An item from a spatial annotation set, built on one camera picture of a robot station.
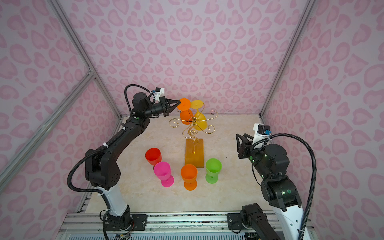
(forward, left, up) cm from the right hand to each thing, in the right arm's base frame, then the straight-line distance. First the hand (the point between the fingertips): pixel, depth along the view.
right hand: (239, 134), depth 61 cm
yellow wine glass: (+14, +16, -7) cm, 23 cm away
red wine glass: (+1, +41, -22) cm, 46 cm away
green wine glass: (-1, +9, -28) cm, 29 cm away
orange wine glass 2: (-6, +22, -25) cm, 33 cm away
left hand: (+20, +26, +1) cm, 33 cm away
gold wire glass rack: (+13, +21, -16) cm, 30 cm away
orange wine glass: (+23, +24, -12) cm, 36 cm away
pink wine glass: (-3, +37, -30) cm, 48 cm away
